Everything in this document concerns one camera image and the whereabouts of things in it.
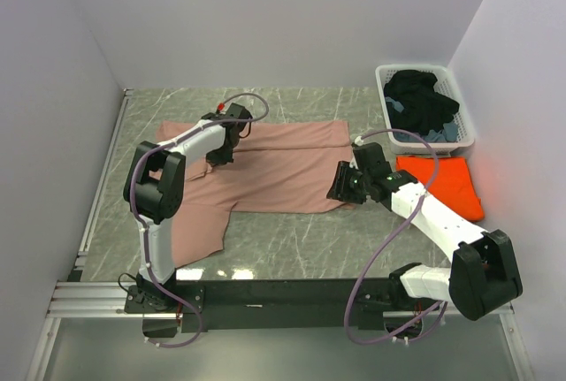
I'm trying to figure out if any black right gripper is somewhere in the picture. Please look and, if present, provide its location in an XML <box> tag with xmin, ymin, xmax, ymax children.
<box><xmin>326</xmin><ymin>160</ymin><xmax>372</xmax><ymax>205</ymax></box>

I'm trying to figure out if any pink printed t-shirt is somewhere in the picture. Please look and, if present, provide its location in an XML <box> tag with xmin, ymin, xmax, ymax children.
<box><xmin>172</xmin><ymin>120</ymin><xmax>353</xmax><ymax>267</ymax></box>

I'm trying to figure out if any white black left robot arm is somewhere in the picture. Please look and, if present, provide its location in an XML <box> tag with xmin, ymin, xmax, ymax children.
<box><xmin>124</xmin><ymin>103</ymin><xmax>254</xmax><ymax>312</ymax></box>

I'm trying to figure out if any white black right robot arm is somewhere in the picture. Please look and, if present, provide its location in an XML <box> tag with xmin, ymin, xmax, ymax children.
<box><xmin>327</xmin><ymin>140</ymin><xmax>524</xmax><ymax>321</ymax></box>

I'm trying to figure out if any folded orange t-shirt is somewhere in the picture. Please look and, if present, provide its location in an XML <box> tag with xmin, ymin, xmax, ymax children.
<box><xmin>395</xmin><ymin>156</ymin><xmax>485</xmax><ymax>222</ymax></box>

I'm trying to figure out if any black t-shirt in basket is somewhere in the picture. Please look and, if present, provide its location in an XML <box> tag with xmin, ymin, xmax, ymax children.
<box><xmin>383</xmin><ymin>70</ymin><xmax>460</xmax><ymax>135</ymax></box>

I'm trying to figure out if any blue garment in basket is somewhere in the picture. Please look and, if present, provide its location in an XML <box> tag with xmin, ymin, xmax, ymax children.
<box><xmin>385</xmin><ymin>96</ymin><xmax>459</xmax><ymax>143</ymax></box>

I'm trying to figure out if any white plastic laundry basket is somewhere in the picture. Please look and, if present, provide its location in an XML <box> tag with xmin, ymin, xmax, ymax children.
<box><xmin>375</xmin><ymin>64</ymin><xmax>474</xmax><ymax>155</ymax></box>

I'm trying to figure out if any black robot mounting base bar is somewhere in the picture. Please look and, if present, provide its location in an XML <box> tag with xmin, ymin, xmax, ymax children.
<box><xmin>124</xmin><ymin>278</ymin><xmax>438</xmax><ymax>338</ymax></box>

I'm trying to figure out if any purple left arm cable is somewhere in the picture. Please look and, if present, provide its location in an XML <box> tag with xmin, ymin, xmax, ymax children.
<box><xmin>127</xmin><ymin>92</ymin><xmax>270</xmax><ymax>349</ymax></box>

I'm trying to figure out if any aluminium frame rail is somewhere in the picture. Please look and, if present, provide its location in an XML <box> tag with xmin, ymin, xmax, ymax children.
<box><xmin>46</xmin><ymin>278</ymin><xmax>516</xmax><ymax>320</ymax></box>

